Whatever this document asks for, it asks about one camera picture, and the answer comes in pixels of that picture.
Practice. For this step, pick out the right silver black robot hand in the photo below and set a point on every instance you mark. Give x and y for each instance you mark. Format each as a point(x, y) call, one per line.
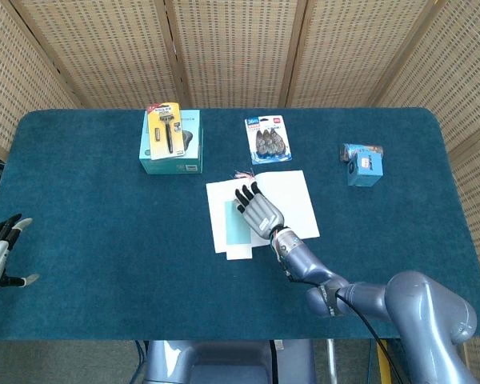
point(262, 216)

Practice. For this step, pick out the light blue tasselled bookmark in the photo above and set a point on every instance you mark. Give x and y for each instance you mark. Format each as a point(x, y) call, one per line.
point(236, 228)

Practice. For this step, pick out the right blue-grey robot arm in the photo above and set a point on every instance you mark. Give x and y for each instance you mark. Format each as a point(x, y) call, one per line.
point(304, 264)

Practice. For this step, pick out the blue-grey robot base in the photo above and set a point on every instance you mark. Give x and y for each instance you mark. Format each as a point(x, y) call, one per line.
point(224, 364)

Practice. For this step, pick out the white notebook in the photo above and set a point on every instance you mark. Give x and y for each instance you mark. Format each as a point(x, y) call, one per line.
point(292, 208)

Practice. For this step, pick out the blue binder clip pack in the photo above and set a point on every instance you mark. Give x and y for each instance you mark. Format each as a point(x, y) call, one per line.
point(269, 140)

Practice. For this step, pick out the small blue box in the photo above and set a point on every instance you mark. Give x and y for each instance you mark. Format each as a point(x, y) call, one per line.
point(364, 176)

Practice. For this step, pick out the dark teal table mat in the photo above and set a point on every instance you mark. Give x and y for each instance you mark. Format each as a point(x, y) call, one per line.
point(104, 240)

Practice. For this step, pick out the teal cardboard box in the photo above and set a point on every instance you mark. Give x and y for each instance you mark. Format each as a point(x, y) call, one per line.
point(156, 166)

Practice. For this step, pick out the yellow razor blister pack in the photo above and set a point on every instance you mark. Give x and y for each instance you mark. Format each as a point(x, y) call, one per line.
point(160, 144)

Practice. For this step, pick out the metal table leg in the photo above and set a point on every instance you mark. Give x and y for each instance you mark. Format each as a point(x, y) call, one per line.
point(332, 360)

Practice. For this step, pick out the wicker screen panel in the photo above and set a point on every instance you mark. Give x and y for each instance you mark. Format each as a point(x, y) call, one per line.
point(8, 80)
point(464, 100)
point(104, 48)
point(232, 48)
point(352, 48)

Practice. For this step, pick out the yellow post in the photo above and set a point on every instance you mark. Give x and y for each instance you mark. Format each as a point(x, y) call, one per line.
point(382, 352)

